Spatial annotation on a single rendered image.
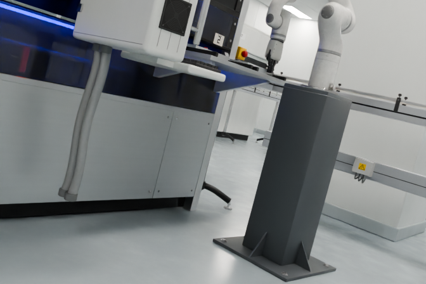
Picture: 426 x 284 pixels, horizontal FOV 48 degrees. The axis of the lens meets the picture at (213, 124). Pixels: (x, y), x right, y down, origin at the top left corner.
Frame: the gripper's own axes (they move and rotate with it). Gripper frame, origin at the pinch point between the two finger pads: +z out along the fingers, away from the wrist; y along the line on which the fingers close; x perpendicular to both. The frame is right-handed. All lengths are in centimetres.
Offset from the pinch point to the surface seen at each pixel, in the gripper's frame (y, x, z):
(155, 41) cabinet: 106, 20, 8
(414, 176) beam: -85, 64, 40
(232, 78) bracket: 0.4, -22.5, 8.5
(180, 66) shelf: 88, 17, 14
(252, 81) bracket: 0.5, -9.1, 8.2
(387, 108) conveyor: -82, 39, 4
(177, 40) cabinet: 98, 21, 6
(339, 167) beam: -85, 17, 47
